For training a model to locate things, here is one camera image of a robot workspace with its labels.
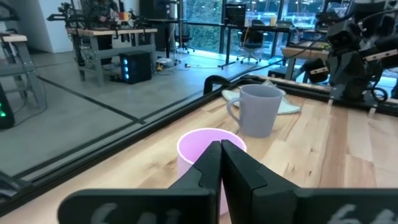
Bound white power strip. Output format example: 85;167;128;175
155;57;175;72

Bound person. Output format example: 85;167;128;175
81;0;119;22

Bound black office chair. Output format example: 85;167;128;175
236;19;266;65
175;19;196;55

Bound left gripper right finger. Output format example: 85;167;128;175
221;139;398;224

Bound computer tower green light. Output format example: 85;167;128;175
0;82;16;130

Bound computer tower blue lights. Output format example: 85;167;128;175
119;50;153;85

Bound grey mug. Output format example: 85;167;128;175
226;83;284;139

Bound black table edge rail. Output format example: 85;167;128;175
0;73;398;218

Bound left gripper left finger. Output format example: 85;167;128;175
57;140;223;224

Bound white cloth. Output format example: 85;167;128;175
221;80;302;116

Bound black cabinet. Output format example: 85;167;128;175
139;0;180;52

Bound black curved corner bracket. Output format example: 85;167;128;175
203;74;233;96

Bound black sign board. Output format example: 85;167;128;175
224;3;247;27

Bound wooden top grey workbench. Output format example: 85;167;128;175
65;27;159;88
0;32;47;110
281;39;331;82

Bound pink cup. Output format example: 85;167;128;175
176;128;248;216

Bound long black desk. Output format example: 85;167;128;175
147;17;295;70

